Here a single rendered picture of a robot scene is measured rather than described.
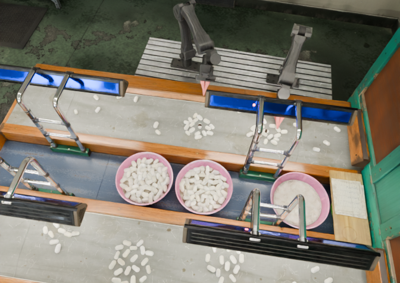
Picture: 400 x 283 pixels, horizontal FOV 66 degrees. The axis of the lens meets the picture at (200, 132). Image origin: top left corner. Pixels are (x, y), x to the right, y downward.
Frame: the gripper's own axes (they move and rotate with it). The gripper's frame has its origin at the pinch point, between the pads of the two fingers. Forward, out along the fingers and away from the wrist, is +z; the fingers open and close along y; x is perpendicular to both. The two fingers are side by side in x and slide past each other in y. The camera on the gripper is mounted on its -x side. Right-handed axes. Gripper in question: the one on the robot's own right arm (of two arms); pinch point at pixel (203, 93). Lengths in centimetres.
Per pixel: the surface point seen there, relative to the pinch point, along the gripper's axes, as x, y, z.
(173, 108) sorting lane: 6.6, -15.8, 9.9
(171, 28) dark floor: 160, -49, -55
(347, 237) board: -34, 70, 51
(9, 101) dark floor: 88, -166, 30
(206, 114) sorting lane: 5.8, 2.6, 10.7
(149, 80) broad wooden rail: 14.5, -32.2, -3.0
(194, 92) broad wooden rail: 11.7, -5.7, 0.0
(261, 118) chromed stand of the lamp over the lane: -39.7, 25.3, 5.0
